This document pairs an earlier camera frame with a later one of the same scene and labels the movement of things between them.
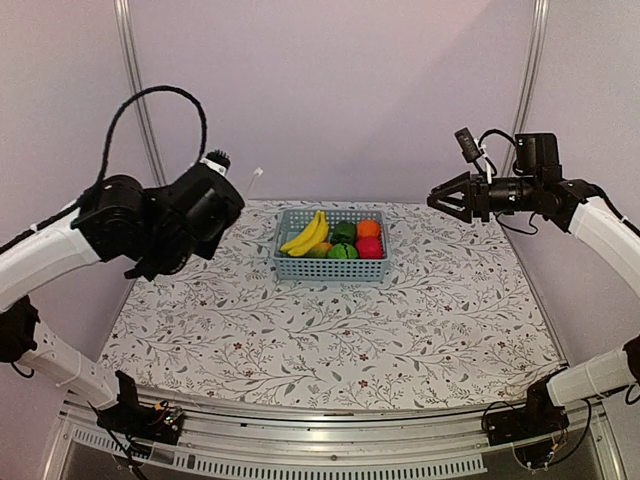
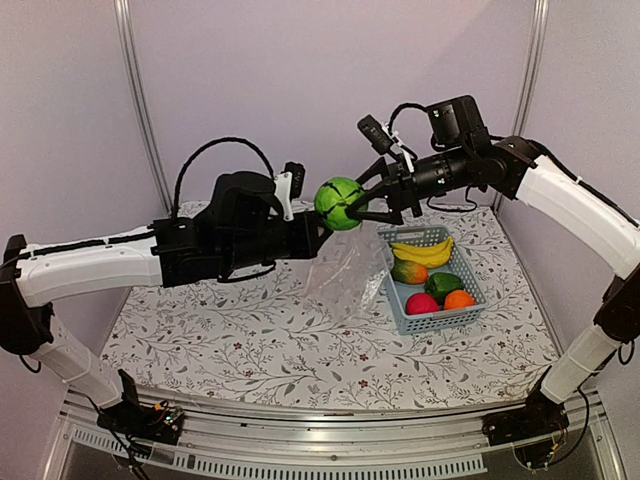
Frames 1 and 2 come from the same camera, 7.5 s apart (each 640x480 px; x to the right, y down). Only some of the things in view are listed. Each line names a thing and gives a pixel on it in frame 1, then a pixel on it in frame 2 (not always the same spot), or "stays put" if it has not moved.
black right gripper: [464, 183] to [398, 189]
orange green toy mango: [319, 250] to [408, 272]
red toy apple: [369, 247] to [421, 303]
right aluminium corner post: [528, 82] stays put
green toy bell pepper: [344, 232] to [440, 284]
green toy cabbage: [342, 251] to [335, 197]
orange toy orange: [368, 228] to [458, 299]
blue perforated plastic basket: [291, 223] to [400, 292]
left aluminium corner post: [138, 82] stays put
